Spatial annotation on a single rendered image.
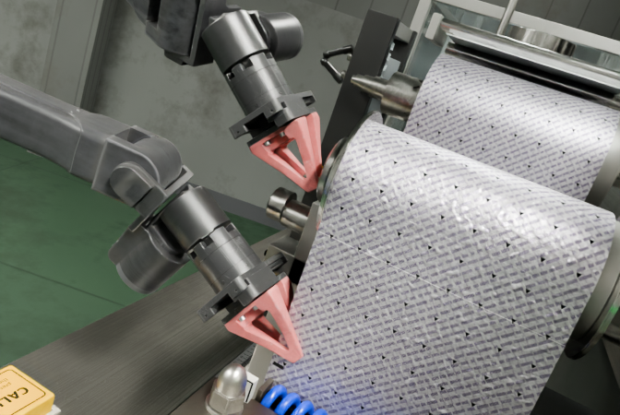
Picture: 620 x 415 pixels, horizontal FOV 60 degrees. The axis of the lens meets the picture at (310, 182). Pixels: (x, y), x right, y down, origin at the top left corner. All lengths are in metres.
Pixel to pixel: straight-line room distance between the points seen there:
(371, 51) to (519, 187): 0.40
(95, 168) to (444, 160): 0.34
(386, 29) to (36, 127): 0.50
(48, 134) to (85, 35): 3.41
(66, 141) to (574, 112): 0.58
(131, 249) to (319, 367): 0.23
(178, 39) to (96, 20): 3.34
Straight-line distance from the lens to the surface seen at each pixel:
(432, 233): 0.49
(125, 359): 0.79
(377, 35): 0.84
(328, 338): 0.55
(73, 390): 0.74
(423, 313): 0.51
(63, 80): 4.09
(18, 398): 0.68
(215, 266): 0.55
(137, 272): 0.60
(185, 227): 0.56
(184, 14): 0.62
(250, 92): 0.57
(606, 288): 0.51
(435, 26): 0.79
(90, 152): 0.57
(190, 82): 3.95
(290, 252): 0.62
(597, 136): 0.73
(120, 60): 4.12
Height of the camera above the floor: 1.37
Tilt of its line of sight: 14 degrees down
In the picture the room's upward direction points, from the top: 19 degrees clockwise
